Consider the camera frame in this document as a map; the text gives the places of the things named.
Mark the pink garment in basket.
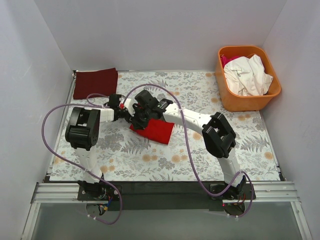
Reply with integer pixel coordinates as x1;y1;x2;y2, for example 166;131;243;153
220;55;239;68

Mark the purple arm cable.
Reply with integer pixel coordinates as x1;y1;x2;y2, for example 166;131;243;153
123;83;256;219
41;93;124;225

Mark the folded dark red t shirt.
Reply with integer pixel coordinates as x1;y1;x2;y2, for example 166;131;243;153
73;68;118;100

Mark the orange plastic basket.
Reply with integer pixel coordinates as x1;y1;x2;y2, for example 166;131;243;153
215;45;282;112

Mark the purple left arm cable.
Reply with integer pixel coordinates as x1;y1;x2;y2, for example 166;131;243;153
41;93;124;225

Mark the aluminium frame rail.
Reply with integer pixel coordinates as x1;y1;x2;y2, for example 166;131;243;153
21;181;312;240

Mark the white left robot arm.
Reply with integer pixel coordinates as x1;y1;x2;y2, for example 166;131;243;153
65;94;128;200

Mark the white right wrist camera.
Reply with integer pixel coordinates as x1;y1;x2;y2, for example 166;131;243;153
120;98;136;117

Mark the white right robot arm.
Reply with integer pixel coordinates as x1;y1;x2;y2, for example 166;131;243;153
123;90;246;199

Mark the bright red t shirt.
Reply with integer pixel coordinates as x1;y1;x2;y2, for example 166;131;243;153
129;119;175;145

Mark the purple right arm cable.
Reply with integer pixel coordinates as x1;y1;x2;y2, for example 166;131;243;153
123;83;256;219

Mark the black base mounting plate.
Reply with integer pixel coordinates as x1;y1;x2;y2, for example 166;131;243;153
77;180;256;214

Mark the floral patterned table mat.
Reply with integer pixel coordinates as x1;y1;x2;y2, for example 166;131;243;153
48;71;280;183

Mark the cream white t shirt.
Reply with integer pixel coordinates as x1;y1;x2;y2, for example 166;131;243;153
223;54;273;97

